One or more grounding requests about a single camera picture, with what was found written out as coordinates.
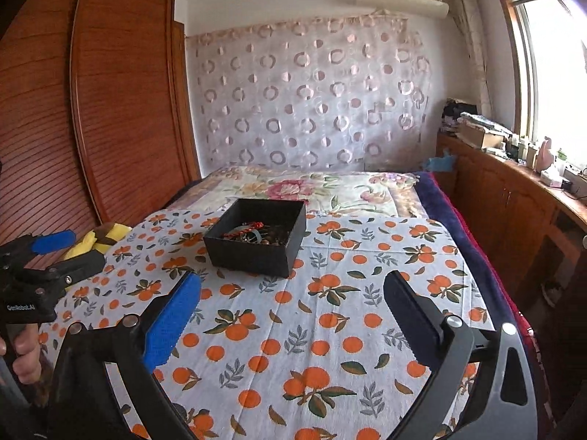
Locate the blue plastic bag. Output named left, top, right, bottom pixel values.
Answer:
left=421, top=151, right=457, bottom=173

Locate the pale window curtain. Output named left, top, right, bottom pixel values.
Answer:
left=449, top=0, right=495, bottom=116

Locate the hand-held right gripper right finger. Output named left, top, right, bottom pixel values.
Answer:
left=383, top=270, right=538, bottom=440

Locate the orange fruit print sheet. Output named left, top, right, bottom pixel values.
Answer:
left=37, top=208, right=524, bottom=440

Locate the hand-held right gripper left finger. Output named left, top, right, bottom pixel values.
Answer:
left=48, top=271, right=203, bottom=440

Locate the wooden wardrobe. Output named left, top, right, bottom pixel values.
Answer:
left=0, top=0, right=203, bottom=250

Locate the brown wooden bead bracelet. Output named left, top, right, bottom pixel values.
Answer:
left=260, top=225, right=291, bottom=247

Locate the person's left hand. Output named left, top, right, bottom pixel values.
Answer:
left=0, top=324, right=43, bottom=385

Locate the black cardboard box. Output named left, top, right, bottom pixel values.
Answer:
left=203, top=198, right=307, bottom=278

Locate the wooden side cabinet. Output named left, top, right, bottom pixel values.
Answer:
left=435, top=132, right=587, bottom=305

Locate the dark blue blanket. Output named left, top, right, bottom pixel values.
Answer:
left=413, top=172, right=521, bottom=333

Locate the pale green jade bangle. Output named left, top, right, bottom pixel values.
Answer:
left=229, top=226, right=264, bottom=243

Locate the window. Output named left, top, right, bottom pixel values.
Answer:
left=491, top=0, right=587, bottom=177

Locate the floral quilt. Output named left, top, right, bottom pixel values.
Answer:
left=182, top=166, right=433, bottom=219

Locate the stack of papers and boxes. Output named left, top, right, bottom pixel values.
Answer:
left=441, top=98, right=513, bottom=150

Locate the pink figurine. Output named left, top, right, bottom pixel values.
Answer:
left=536, top=136, right=557, bottom=171

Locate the sheer circle pattern curtain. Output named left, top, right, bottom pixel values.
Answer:
left=185, top=14, right=434, bottom=176

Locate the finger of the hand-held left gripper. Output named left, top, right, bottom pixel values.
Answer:
left=0, top=230, right=77, bottom=262
left=9, top=253, right=107, bottom=292

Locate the yellow plush toy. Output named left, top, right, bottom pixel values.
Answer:
left=64, top=223, right=134, bottom=262

